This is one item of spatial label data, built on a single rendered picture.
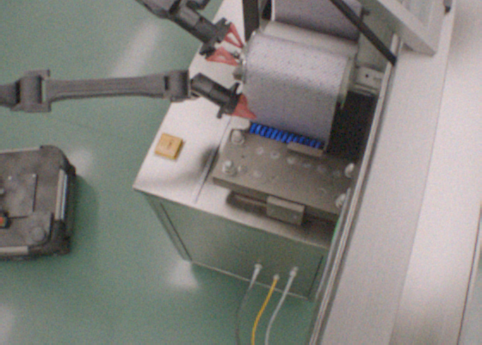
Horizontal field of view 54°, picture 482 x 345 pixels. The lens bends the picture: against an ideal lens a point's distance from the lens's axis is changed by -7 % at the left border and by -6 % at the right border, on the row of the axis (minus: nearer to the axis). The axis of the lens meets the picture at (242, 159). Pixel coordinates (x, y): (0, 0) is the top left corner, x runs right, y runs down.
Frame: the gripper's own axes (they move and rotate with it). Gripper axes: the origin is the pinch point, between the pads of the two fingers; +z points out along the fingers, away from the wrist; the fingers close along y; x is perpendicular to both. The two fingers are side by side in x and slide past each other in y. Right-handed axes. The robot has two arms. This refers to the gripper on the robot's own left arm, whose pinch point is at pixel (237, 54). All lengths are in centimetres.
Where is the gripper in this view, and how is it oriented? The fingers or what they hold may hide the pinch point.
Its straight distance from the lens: 134.0
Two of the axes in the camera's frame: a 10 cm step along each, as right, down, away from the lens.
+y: -3.2, 8.5, -4.1
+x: 5.6, -1.7, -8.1
